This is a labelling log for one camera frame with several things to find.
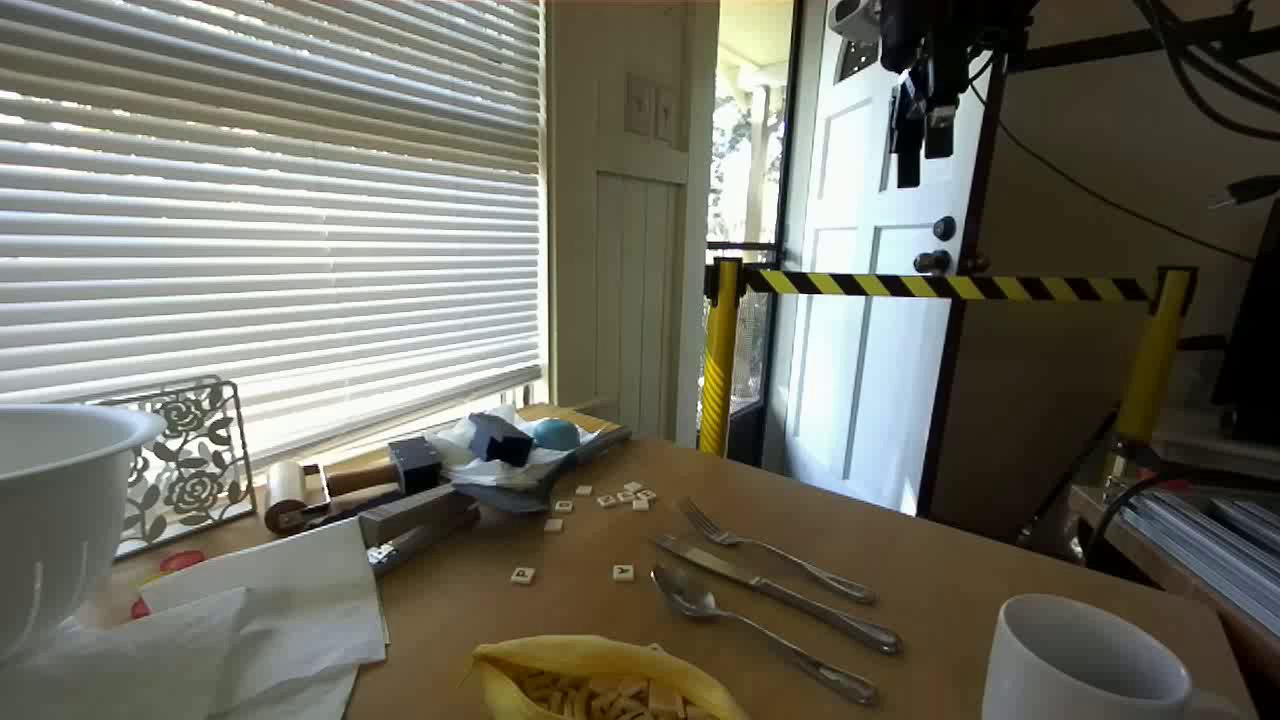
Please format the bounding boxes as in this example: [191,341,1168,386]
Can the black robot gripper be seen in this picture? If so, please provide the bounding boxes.
[877,0,1041,194]

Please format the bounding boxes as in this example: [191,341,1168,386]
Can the dark door knob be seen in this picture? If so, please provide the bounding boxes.
[908,246,958,282]

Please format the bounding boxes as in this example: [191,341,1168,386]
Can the black yellow striped barrier bar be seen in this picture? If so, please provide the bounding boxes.
[736,265,1161,307]

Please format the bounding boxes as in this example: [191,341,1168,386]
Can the door sidelight window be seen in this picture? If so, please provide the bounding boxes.
[703,0,801,262]

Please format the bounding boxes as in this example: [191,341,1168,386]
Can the black monitor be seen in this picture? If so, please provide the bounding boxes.
[1212,198,1280,447]

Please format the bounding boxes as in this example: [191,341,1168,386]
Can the teal round toy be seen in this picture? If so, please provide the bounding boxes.
[526,414,582,458]

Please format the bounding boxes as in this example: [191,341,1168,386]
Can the silver metal table knife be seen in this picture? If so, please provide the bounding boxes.
[647,531,908,660]

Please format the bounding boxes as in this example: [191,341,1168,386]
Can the stack of papers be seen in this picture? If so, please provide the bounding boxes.
[1098,480,1280,641]

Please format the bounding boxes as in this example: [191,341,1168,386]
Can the grey plate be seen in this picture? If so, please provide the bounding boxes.
[445,405,632,521]

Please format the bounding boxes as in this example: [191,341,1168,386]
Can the silver metal spoon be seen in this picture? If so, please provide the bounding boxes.
[647,561,882,707]

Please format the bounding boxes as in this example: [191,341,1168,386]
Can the dark blue block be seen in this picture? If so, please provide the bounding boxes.
[463,409,534,472]

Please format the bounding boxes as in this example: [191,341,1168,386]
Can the white ceramic mug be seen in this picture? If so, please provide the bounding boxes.
[979,588,1250,720]

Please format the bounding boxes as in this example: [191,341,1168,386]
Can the navy cube block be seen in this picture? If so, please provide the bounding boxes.
[382,431,448,497]

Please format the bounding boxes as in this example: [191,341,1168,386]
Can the grey metal box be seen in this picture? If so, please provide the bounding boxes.
[356,485,480,579]

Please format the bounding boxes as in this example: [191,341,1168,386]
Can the yellow plate with food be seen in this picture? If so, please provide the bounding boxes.
[467,630,750,720]

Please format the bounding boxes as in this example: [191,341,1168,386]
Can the brown wooden block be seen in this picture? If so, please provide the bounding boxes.
[322,451,405,499]

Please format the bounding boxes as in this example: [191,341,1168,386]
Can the white window blind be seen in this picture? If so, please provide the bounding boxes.
[0,0,550,472]

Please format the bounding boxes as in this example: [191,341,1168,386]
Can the dark wooden stick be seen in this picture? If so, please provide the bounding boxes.
[261,485,409,540]

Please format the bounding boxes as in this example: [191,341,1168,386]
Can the small white cylinder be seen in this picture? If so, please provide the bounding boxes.
[265,460,307,512]

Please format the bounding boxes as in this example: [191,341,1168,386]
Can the white paper napkin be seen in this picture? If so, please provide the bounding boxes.
[136,517,390,720]
[0,586,254,720]

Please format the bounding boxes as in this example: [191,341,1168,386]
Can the floral metal napkin holder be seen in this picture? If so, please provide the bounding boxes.
[78,378,261,561]

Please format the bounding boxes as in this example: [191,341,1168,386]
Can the red round lid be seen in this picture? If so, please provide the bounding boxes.
[154,545,213,579]

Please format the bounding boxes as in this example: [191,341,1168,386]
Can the white plastic bowl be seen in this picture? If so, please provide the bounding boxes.
[0,399,167,660]

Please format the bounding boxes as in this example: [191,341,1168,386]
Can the black frame beam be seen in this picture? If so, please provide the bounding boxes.
[1013,24,1172,75]

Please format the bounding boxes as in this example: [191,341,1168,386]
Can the thin black wall cable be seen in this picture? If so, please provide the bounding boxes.
[993,116,1259,267]

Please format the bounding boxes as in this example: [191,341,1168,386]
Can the white light switch plate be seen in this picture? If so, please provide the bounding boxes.
[621,67,684,149]

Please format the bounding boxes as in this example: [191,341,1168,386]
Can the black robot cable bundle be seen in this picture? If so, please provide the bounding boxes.
[1133,0,1280,146]

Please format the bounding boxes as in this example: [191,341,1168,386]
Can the yellow barrier post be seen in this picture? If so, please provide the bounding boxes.
[696,256,748,466]
[1113,265,1200,447]

